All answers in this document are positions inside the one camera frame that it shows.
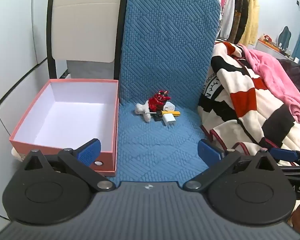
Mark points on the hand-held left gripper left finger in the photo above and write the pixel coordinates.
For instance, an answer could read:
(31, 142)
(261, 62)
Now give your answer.
(90, 151)

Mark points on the pink fleece garment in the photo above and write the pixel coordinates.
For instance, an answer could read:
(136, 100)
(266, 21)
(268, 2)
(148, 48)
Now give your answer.
(275, 77)

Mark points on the yellow screwdriver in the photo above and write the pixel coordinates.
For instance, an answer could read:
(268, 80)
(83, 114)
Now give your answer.
(171, 113)

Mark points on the striped blanket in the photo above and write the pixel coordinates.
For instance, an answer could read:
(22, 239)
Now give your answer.
(245, 110)

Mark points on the dark cloth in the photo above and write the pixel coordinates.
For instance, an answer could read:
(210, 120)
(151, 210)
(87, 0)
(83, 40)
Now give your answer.
(296, 75)

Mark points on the white wardrobe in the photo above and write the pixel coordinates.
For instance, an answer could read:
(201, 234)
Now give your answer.
(12, 42)

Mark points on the red horned figurine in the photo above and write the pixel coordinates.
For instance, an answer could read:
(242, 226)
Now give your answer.
(158, 101)

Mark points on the pink cardboard box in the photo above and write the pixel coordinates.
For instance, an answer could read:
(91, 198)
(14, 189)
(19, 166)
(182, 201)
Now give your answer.
(65, 120)

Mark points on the yellow fluffy coat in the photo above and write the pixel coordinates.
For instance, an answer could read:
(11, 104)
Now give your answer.
(251, 20)

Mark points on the dark grey chair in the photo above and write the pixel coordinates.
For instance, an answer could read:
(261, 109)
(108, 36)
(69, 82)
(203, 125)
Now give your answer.
(285, 37)

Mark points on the blue quilted chair cover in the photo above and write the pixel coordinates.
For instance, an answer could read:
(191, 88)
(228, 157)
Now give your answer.
(165, 55)

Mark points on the white hanging garment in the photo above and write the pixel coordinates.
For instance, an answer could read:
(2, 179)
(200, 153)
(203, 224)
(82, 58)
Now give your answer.
(228, 12)

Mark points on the dark patterned hanging garment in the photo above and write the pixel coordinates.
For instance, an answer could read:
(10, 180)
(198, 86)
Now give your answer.
(238, 17)

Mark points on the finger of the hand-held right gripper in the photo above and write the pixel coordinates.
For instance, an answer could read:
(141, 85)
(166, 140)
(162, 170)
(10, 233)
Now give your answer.
(283, 154)

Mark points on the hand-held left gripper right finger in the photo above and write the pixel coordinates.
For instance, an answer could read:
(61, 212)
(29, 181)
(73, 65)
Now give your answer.
(210, 151)

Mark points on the red small box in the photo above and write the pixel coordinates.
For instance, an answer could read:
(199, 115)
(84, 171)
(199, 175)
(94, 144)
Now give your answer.
(267, 38)

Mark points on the white side table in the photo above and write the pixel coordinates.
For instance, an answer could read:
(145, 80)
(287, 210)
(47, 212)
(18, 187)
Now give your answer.
(267, 48)

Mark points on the white charger plug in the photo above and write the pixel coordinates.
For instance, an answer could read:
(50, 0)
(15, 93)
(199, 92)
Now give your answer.
(170, 106)
(169, 120)

